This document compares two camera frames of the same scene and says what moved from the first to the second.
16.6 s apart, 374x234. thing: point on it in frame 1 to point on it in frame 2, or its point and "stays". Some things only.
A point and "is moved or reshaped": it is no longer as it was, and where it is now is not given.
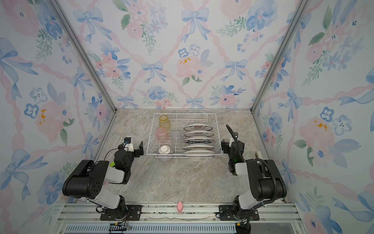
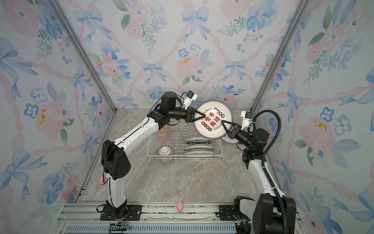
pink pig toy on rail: x=179 y=206 stays
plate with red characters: x=198 y=128 is moved or reshaped
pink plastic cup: x=162 y=135 stays
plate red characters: x=199 y=134 to x=211 y=126
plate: x=198 y=147 stays
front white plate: x=198 y=154 stays
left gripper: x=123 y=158 to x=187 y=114
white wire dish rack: x=187 y=135 stays
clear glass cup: x=176 y=137 stays
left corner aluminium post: x=83 y=51 stays
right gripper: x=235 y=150 to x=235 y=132
